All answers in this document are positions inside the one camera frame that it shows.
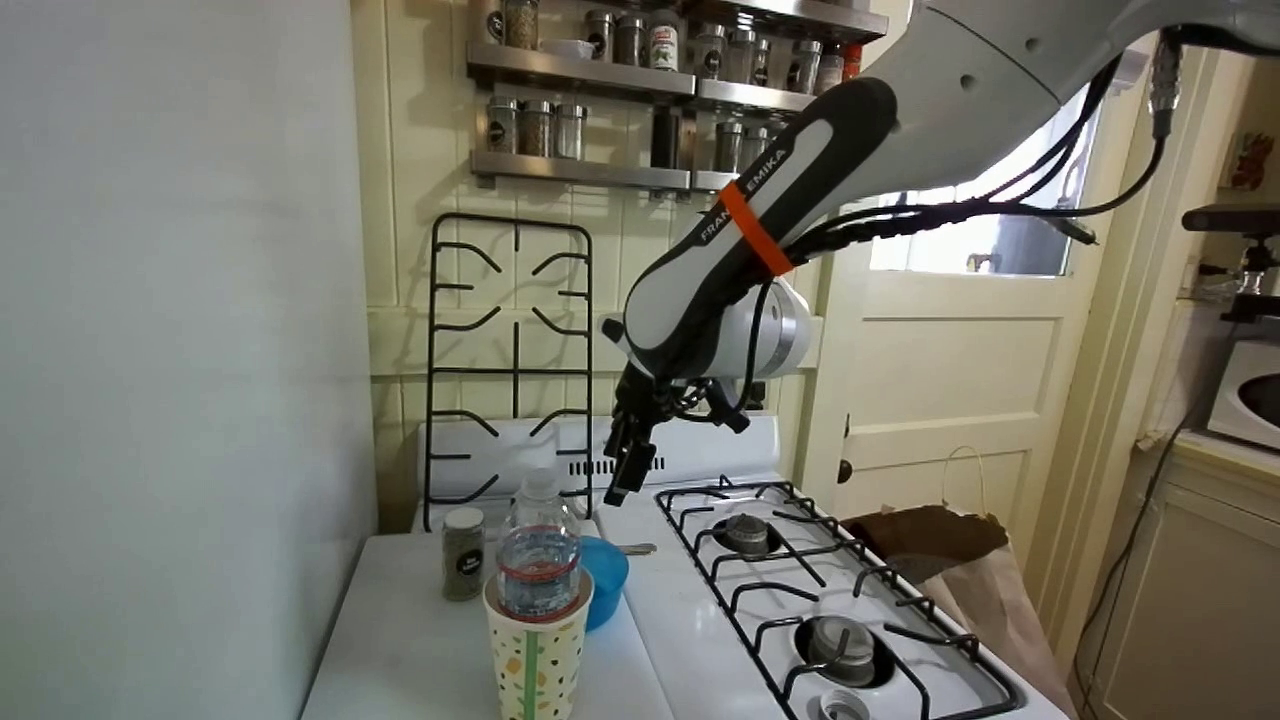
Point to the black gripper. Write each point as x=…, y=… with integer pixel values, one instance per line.
x=643, y=415

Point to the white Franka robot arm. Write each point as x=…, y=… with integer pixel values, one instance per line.
x=934, y=80

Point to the black mounted stove grate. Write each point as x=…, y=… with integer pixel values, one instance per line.
x=707, y=484

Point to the blue plastic bowl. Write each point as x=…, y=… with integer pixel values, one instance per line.
x=606, y=580

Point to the clear plastic water bottle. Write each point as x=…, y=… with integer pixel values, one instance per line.
x=538, y=563

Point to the round metal gas burner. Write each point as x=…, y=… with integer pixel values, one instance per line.
x=840, y=649
x=746, y=533

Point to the dotted paper cup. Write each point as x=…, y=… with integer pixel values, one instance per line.
x=535, y=667

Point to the white gas stove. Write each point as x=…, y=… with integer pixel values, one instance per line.
x=413, y=643

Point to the black loose stove grate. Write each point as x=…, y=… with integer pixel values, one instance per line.
x=514, y=217

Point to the steel spice shelf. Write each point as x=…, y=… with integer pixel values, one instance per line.
x=814, y=16
x=575, y=170
x=600, y=72

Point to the white door with window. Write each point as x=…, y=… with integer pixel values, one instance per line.
x=961, y=386

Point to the glass spice jar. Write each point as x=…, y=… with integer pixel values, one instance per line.
x=810, y=66
x=756, y=144
x=708, y=50
x=569, y=130
x=514, y=20
x=503, y=126
x=631, y=43
x=731, y=143
x=840, y=66
x=535, y=130
x=600, y=39
x=741, y=50
x=664, y=43

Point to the white refrigerator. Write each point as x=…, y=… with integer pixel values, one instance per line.
x=172, y=335

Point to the cream kitchen cabinet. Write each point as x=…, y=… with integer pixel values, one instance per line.
x=1200, y=600

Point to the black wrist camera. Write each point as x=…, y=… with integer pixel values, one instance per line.
x=707, y=407

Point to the small wall decoration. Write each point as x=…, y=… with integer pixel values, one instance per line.
x=1254, y=162

